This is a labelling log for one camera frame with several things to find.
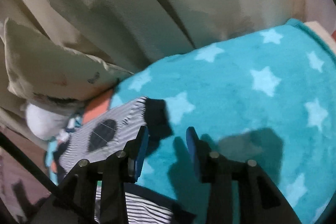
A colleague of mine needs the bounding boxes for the striped pants with patches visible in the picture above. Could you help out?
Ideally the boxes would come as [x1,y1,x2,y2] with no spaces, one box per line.
[58,97,195,224]

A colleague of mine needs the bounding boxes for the teal star cartoon blanket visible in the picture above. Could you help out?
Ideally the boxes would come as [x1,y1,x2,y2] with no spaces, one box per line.
[44,18,336,224]

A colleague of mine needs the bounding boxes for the white plush pillow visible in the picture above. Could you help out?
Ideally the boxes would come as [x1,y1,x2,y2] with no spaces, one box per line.
[25,103,77,140]

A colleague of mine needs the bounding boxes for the beige pillow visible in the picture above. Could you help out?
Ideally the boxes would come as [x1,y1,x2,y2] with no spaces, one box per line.
[4,19,131,101]

